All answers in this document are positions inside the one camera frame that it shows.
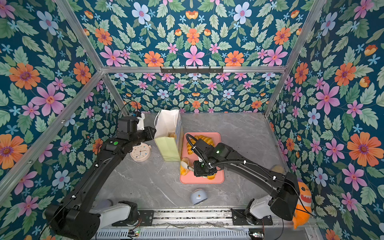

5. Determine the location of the orange croissant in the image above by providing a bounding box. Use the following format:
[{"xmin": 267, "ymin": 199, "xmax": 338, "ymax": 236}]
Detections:
[{"xmin": 195, "ymin": 135, "xmax": 215, "ymax": 147}]

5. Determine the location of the black hook rail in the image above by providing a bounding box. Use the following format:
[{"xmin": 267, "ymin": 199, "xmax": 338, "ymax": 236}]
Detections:
[{"xmin": 160, "ymin": 67, "xmax": 224, "ymax": 74}]

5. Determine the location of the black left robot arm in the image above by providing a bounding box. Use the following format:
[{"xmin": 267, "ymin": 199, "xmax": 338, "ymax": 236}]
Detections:
[{"xmin": 45, "ymin": 115, "xmax": 156, "ymax": 240}]

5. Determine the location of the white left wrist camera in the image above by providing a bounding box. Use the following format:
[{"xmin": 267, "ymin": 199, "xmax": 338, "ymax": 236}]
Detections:
[{"xmin": 136, "ymin": 112, "xmax": 145, "ymax": 131}]

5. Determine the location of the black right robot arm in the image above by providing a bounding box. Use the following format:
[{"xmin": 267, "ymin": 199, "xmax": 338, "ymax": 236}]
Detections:
[{"xmin": 186, "ymin": 134, "xmax": 300, "ymax": 221}]

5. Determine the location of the small sesame bread loaf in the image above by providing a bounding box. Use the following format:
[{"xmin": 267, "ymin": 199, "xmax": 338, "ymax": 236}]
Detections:
[{"xmin": 180, "ymin": 158, "xmax": 194, "ymax": 176}]

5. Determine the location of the pink plastic tray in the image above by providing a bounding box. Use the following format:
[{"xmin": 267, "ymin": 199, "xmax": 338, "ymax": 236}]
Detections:
[{"xmin": 180, "ymin": 132, "xmax": 225, "ymax": 185}]

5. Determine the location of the pink round alarm clock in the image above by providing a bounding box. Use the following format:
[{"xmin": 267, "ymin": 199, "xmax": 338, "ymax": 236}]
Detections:
[{"xmin": 130, "ymin": 143, "xmax": 152, "ymax": 163}]

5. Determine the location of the metal base rail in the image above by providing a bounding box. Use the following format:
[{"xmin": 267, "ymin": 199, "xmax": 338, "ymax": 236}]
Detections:
[{"xmin": 94, "ymin": 207, "xmax": 322, "ymax": 240}]

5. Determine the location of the orange shark plush toy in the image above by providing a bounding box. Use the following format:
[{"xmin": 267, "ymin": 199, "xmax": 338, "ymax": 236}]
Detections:
[{"xmin": 293, "ymin": 179, "xmax": 312, "ymax": 230}]

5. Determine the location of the green painted paper bag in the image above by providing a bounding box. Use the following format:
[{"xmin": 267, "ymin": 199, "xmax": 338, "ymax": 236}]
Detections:
[{"xmin": 154, "ymin": 110, "xmax": 184, "ymax": 162}]

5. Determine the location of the tan sponge block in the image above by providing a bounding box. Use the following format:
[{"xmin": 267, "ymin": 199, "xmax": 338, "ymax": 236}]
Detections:
[{"xmin": 271, "ymin": 165, "xmax": 286, "ymax": 174}]

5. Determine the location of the yellow croissant left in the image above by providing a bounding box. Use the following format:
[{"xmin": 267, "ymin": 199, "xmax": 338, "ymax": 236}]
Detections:
[{"xmin": 187, "ymin": 143, "xmax": 194, "ymax": 155}]

